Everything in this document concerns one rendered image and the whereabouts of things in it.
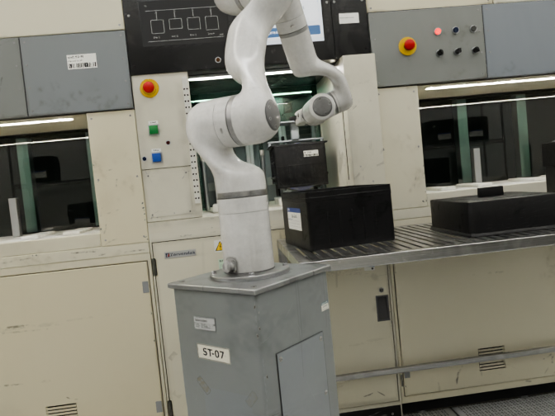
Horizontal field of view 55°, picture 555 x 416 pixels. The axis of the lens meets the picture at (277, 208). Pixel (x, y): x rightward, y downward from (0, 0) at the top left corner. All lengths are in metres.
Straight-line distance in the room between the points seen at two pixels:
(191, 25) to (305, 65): 0.56
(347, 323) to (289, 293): 0.91
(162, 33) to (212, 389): 1.27
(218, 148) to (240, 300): 0.36
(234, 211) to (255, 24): 0.46
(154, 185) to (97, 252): 0.32
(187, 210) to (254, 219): 0.78
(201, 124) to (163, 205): 0.77
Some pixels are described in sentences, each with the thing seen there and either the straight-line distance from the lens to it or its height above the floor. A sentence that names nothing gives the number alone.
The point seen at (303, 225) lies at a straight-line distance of 1.60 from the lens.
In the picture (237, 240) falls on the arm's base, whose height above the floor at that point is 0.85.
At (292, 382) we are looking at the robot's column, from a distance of 1.22.
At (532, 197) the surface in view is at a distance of 1.68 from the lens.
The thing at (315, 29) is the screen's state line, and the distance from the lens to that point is 2.06.
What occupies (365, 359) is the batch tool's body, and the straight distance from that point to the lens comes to 2.13.
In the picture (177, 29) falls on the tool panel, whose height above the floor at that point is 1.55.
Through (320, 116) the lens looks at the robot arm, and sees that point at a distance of 1.66.
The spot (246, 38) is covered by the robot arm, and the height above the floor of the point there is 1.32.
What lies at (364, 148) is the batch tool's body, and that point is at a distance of 1.97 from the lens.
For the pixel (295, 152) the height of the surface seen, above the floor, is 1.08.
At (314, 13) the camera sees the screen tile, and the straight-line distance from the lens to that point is 2.08.
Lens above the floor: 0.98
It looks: 3 degrees down
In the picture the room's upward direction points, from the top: 6 degrees counter-clockwise
